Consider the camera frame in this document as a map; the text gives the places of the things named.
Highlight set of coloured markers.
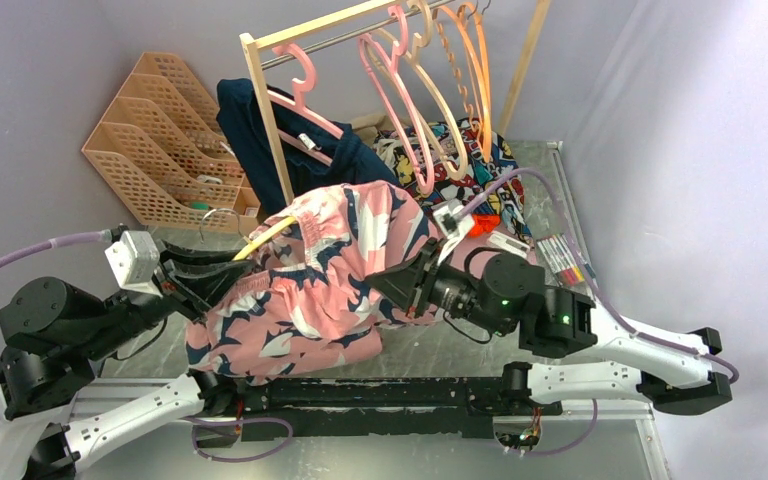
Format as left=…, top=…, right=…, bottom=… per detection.
left=535, top=234, right=595, bottom=287

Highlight orange cloth item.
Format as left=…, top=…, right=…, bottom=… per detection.
left=468, top=213, right=501, bottom=238

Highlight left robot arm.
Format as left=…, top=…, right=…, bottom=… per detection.
left=0, top=231, right=252, bottom=479

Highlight yellow hanger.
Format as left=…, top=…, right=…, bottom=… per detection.
left=198, top=208, right=297, bottom=262

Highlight tan wavy hanger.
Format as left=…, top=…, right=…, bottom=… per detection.
left=434, top=9, right=489, bottom=134

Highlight wooden clothes rack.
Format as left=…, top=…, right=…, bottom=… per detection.
left=240, top=1, right=551, bottom=202

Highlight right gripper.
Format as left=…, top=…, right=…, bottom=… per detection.
left=365, top=238, right=511, bottom=338

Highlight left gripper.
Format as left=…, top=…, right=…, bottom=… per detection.
left=79, top=234, right=257, bottom=358

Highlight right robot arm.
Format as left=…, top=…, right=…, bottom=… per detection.
left=365, top=240, right=733, bottom=416

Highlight white eraser box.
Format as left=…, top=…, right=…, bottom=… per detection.
left=487, top=231, right=531, bottom=259

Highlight navy blue shorts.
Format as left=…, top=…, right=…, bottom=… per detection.
left=216, top=78, right=400, bottom=215

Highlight colourful cartoon print cloth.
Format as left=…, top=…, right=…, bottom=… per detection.
left=372, top=118, right=533, bottom=240

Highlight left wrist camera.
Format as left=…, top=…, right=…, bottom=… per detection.
left=104, top=230, right=161, bottom=297

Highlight orange hanger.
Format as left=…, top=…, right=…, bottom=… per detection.
left=434, top=2, right=493, bottom=163

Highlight pink patterned shorts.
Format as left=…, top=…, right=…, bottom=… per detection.
left=185, top=181, right=439, bottom=385

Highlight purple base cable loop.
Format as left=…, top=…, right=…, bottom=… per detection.
left=181, top=413, right=295, bottom=464

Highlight pink clipboard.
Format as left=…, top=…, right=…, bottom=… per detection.
left=449, top=229, right=541, bottom=278

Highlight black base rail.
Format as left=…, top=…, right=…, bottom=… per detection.
left=204, top=377, right=562, bottom=441

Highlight beige plastic file organizer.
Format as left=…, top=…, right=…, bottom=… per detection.
left=82, top=52, right=261, bottom=233

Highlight pink hanger with navy shorts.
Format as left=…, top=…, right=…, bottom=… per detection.
left=265, top=42, right=344, bottom=166

